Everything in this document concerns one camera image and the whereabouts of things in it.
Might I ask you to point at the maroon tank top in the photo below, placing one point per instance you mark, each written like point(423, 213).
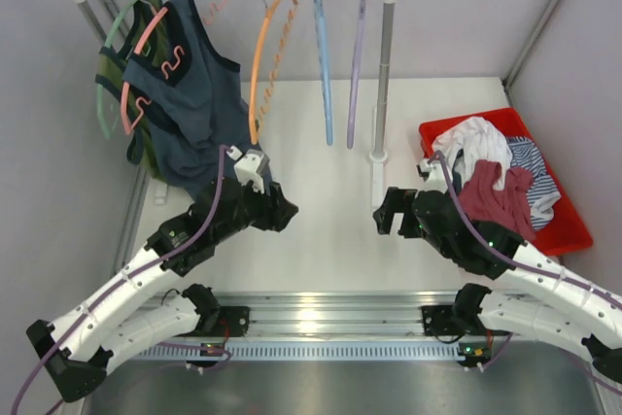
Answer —
point(498, 196)

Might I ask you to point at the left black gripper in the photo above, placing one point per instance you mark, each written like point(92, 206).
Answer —
point(276, 210)

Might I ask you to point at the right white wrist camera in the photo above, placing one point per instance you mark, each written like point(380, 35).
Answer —
point(430, 170)

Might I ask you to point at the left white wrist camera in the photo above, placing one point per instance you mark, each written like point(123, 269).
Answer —
point(249, 167)

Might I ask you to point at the white garment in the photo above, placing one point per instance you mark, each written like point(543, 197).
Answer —
point(469, 141)

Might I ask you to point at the green plastic hanger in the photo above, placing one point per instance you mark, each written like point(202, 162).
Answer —
point(112, 62)

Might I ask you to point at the green tank top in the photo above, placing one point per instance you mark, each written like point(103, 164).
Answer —
point(140, 151)

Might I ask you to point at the blue plastic hanger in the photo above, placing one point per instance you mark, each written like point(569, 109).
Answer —
point(322, 46)

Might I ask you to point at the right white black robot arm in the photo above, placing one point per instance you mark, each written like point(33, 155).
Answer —
point(569, 312)

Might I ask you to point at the blue striped garment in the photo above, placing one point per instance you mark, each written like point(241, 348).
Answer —
point(543, 194)

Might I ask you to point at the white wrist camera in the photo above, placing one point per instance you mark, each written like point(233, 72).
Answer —
point(249, 167)
point(430, 170)

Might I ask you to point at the pink plastic hanger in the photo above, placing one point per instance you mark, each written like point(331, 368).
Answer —
point(127, 123)

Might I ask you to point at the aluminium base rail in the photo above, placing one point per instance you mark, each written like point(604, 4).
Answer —
point(302, 328)

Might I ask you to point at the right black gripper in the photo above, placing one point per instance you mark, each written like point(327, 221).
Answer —
point(397, 200)

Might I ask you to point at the blue tank top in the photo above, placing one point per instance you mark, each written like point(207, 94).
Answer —
point(195, 99)

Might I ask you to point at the orange plastic hanger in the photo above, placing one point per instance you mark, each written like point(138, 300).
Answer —
point(260, 107)

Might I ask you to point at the red plastic bin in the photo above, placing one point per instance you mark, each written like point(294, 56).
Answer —
point(566, 233)

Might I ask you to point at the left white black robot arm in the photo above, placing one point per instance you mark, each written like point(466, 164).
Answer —
point(80, 349)

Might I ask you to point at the purple plastic hanger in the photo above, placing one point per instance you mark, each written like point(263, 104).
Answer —
point(355, 76)

